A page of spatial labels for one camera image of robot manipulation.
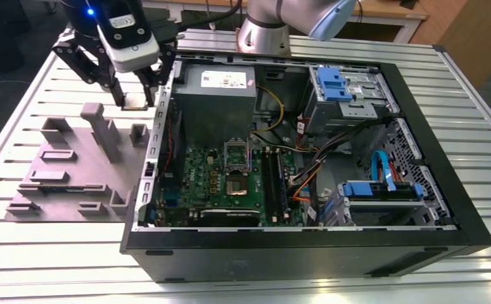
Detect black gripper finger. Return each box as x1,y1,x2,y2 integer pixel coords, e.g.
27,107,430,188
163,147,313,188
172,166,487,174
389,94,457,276
134,42,178,107
52,30,127,108

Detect silver CPU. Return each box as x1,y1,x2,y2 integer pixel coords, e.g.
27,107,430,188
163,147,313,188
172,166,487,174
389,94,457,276
120,94,150,111

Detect CPU socket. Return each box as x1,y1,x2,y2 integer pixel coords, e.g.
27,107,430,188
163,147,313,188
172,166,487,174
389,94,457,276
223,172,254,198

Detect grey power supply unit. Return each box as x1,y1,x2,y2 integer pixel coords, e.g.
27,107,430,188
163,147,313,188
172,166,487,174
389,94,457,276
172,63,258,149

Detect grey parts rack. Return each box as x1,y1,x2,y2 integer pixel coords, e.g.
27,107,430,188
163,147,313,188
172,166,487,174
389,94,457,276
4,101,151,223

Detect blue plastic drive latch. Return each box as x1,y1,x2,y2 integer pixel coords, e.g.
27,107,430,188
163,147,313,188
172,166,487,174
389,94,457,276
318,65,354,103

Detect green motherboard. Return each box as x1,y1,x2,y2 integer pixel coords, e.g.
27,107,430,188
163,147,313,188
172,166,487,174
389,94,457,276
154,136,310,227

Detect black RAM slot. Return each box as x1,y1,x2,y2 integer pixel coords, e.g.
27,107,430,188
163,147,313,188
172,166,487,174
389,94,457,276
259,146,273,222
265,146,278,222
269,147,285,221

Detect metal drive cage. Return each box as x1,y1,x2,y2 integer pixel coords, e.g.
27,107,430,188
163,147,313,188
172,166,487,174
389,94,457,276
303,64,401,136

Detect black graphics card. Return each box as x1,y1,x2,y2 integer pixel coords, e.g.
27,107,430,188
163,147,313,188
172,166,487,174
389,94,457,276
187,207,262,227

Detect wooden desk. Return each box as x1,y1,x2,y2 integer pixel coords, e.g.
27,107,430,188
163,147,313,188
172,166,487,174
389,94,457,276
353,0,431,44

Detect hard disk in blue carrier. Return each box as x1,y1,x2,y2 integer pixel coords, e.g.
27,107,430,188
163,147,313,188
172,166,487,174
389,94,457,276
341,179,426,203

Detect black PC case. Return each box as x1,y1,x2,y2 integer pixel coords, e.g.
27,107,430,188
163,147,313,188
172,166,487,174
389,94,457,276
118,47,491,284

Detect metal disk bay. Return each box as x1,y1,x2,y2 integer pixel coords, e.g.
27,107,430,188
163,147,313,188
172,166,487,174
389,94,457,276
318,189,455,227

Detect wooden cabinet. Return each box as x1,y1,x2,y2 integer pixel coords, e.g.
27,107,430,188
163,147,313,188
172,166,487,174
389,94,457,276
411,0,491,89

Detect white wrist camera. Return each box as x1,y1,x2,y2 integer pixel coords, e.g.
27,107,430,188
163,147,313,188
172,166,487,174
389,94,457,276
96,0,162,73

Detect black camera cable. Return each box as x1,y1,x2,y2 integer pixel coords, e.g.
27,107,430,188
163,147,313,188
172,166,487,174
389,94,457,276
176,0,249,30

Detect yellow wire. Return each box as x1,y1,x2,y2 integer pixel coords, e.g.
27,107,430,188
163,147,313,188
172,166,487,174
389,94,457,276
255,85,287,134

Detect black wire bundle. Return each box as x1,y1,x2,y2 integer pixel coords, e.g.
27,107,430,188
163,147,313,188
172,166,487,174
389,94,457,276
290,117,394,186

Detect orange wire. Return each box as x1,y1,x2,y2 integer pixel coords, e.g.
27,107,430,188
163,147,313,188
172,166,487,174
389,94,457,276
290,174,319,203

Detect blue SATA wire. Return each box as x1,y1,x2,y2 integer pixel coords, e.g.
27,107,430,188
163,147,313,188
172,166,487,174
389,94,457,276
370,149,399,193

